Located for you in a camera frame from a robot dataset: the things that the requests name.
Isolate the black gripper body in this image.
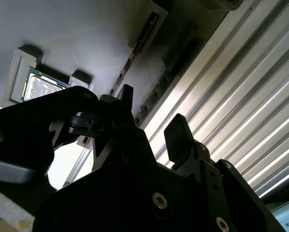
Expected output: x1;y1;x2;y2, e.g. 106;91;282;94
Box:
32;156;203;232

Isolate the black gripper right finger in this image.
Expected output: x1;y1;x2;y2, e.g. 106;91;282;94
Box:
163;113;288;232

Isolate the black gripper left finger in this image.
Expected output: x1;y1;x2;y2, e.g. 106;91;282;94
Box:
0;84;175;219

